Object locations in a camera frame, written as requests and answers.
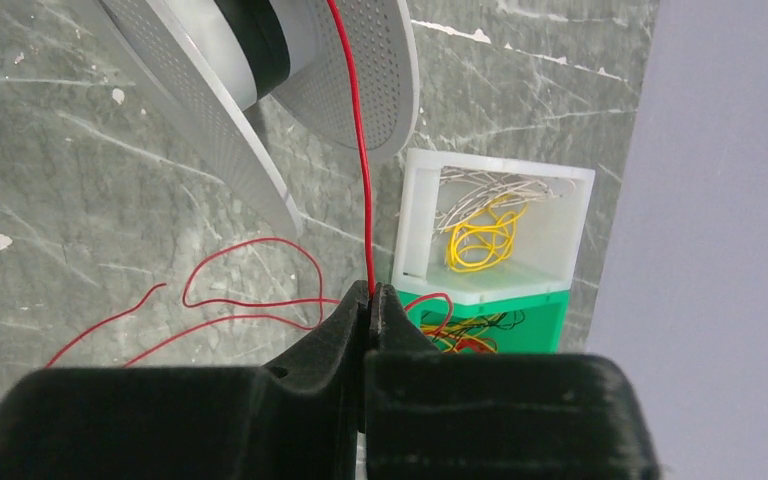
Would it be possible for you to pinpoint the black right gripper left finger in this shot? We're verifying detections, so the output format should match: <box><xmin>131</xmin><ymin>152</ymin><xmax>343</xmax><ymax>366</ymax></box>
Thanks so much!
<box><xmin>0</xmin><ymin>281</ymin><xmax>370</xmax><ymax>479</ymax></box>

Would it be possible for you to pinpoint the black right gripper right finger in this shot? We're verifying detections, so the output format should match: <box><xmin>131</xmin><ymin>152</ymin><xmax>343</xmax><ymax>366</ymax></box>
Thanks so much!
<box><xmin>364</xmin><ymin>284</ymin><xmax>663</xmax><ymax>479</ymax></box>

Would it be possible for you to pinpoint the green plastic bin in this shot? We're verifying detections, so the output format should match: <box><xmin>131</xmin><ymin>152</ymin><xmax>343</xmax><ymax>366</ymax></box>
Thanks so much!
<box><xmin>398</xmin><ymin>291</ymin><xmax>569</xmax><ymax>354</ymax></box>

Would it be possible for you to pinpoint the clear white plastic bin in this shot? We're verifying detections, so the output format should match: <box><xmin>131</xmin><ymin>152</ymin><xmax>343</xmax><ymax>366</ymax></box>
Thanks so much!
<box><xmin>391</xmin><ymin>148</ymin><xmax>595</xmax><ymax>305</ymax></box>

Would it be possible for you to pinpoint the grey perforated cable spool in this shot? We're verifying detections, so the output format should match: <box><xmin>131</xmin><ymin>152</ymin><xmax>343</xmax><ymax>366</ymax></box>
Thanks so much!
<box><xmin>74</xmin><ymin>1</ymin><xmax>419</xmax><ymax>238</ymax></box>

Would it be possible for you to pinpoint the mixed coloured wire bundle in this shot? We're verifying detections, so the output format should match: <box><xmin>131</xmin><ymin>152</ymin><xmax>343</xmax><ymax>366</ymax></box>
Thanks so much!
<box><xmin>420</xmin><ymin>309</ymin><xmax>526</xmax><ymax>354</ymax></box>

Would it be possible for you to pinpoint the yellow wire bundle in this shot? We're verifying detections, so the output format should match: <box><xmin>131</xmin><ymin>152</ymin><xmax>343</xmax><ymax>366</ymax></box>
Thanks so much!
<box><xmin>445</xmin><ymin>195</ymin><xmax>530</xmax><ymax>274</ymax></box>

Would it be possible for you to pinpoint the white wire bundle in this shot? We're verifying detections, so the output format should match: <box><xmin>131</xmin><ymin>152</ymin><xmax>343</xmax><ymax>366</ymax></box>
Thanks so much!
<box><xmin>433</xmin><ymin>166</ymin><xmax>577</xmax><ymax>233</ymax></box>

